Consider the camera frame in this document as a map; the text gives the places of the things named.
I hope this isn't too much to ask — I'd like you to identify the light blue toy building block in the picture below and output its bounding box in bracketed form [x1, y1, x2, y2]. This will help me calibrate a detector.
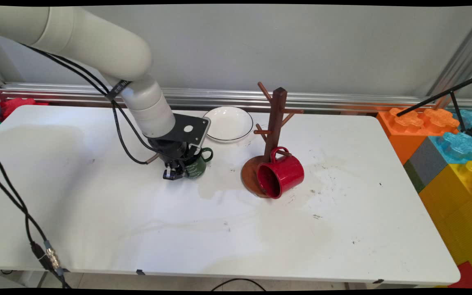
[408, 109, 472, 187]

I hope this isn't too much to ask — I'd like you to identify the orange toy building block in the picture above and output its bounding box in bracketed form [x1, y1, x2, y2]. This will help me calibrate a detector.
[377, 107, 460, 165]

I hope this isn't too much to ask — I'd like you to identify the aluminium frame rail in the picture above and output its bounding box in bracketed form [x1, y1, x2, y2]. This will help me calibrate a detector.
[0, 82, 472, 112]

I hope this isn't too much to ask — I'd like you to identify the white plate with dark rim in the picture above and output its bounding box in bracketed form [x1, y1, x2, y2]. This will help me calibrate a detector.
[203, 106, 254, 143]

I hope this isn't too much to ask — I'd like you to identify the aluminium frame post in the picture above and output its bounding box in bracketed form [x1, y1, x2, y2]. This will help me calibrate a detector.
[427, 10, 472, 100]

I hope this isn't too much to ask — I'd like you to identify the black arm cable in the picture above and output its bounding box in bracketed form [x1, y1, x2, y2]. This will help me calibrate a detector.
[19, 43, 159, 166]
[48, 52, 167, 155]

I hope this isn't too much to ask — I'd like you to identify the black cable with metal connector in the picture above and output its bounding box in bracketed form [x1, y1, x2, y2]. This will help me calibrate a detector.
[0, 152, 73, 289]

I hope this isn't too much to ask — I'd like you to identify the black cable strap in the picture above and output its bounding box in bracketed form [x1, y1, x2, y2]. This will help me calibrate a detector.
[104, 79, 132, 102]

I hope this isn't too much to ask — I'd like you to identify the red enamel mug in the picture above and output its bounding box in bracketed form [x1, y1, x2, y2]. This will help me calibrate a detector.
[256, 146, 305, 200]

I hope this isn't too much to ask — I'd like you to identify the dark green toy building block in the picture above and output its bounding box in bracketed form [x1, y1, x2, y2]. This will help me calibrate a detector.
[403, 160, 426, 194]

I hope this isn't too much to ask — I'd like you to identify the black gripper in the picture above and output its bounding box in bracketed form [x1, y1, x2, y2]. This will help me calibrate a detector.
[149, 137, 200, 181]

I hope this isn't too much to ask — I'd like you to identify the brown wooden mug tree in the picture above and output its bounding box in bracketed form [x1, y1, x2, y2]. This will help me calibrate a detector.
[241, 82, 304, 199]

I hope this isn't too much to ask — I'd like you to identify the black tripod stand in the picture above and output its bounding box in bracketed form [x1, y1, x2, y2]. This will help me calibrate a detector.
[396, 72, 472, 139]

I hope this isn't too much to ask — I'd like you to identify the red toy building block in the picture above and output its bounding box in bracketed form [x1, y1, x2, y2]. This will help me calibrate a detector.
[448, 261, 472, 289]
[0, 98, 49, 120]

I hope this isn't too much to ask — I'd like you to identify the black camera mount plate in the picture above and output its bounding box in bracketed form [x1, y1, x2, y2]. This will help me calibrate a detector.
[160, 113, 212, 149]

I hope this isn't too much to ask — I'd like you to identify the black floor cable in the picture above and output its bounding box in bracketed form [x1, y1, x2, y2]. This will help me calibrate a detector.
[211, 278, 268, 292]

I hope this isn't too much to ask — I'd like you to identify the green ceramic mug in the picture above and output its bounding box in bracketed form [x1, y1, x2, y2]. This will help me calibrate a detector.
[184, 147, 214, 179]

